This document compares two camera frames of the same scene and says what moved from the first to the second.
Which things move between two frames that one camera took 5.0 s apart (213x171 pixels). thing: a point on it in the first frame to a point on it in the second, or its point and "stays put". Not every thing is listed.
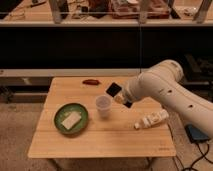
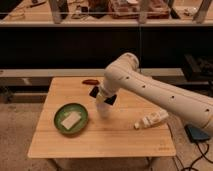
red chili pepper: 91,82 stays put
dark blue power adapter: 196,134 stays put
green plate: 63,111 stays put
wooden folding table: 113,135 stays put
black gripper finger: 128,104 to 111,100
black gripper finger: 113,89 to 94,92
